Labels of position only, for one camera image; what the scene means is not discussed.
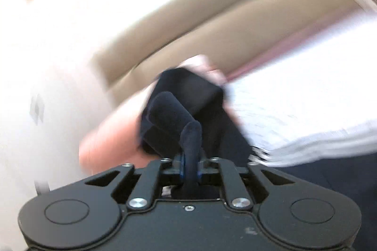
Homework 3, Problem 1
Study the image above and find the beige padded headboard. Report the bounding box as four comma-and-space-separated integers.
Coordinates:
91, 0, 358, 104

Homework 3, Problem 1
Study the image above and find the folded pink blanket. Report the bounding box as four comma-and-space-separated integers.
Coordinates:
79, 96, 159, 174

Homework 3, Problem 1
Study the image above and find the navy striped hooded jacket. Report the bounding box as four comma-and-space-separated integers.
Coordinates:
139, 68, 376, 205

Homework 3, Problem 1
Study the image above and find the floral quilted bed cover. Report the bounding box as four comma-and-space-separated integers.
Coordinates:
227, 12, 376, 155

